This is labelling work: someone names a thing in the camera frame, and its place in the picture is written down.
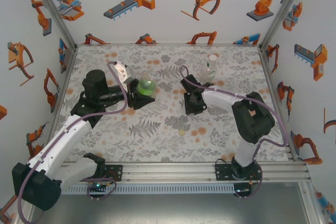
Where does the clear white label bottle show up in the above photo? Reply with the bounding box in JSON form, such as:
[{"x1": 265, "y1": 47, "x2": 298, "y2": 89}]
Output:
[{"x1": 201, "y1": 58, "x2": 219, "y2": 83}]

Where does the floral patterned table mat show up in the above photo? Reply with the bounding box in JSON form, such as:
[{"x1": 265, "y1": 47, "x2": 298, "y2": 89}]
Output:
[{"x1": 51, "y1": 44, "x2": 294, "y2": 163}]

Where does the grey metal lower panel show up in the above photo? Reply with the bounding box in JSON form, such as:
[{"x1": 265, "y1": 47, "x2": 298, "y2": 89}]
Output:
[{"x1": 27, "y1": 194, "x2": 309, "y2": 224}]

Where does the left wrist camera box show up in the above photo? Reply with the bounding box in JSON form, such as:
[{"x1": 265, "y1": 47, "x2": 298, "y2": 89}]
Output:
[{"x1": 114, "y1": 61, "x2": 136, "y2": 85}]

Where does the aluminium frame rail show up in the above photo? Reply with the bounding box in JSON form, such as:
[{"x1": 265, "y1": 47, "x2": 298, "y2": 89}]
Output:
[{"x1": 25, "y1": 161, "x2": 312, "y2": 184}]

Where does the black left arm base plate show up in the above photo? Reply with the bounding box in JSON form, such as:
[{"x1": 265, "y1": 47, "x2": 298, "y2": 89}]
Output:
[{"x1": 75, "y1": 165, "x2": 123, "y2": 182}]

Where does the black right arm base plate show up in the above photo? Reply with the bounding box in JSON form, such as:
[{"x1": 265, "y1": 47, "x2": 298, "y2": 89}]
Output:
[{"x1": 215, "y1": 163, "x2": 263, "y2": 182}]

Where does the aluminium frame post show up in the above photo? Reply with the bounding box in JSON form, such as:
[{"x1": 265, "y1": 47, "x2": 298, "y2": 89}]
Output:
[
  {"x1": 26, "y1": 0, "x2": 78, "y2": 49},
  {"x1": 258, "y1": 0, "x2": 311, "y2": 49}
]

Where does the slotted grey cable duct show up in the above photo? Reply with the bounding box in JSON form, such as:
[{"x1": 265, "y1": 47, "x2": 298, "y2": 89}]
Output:
[{"x1": 60, "y1": 184, "x2": 235, "y2": 195}]

